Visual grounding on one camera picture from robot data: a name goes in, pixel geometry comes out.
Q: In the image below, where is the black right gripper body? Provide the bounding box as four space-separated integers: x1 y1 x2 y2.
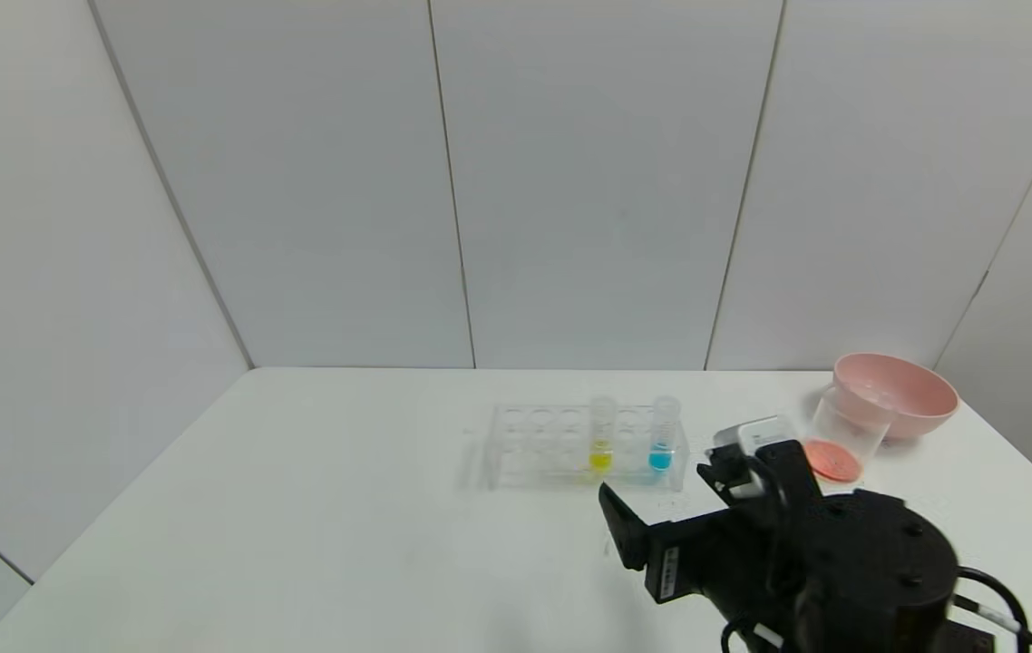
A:
644 505 789 624

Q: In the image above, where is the yellow pigment test tube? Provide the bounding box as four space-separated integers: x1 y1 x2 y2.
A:
589 395 617 473

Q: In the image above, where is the blue pigment test tube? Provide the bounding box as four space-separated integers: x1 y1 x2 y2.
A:
648 395 682 473

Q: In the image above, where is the clear plastic test tube rack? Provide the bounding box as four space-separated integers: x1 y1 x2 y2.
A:
480 402 689 492

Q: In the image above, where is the clear glass beaker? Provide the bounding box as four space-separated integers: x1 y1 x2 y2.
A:
802 383 896 483

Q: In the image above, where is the pink bowl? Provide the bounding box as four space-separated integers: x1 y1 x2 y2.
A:
833 352 959 443

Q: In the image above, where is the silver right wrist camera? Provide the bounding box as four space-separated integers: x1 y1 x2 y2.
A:
713 415 798 456

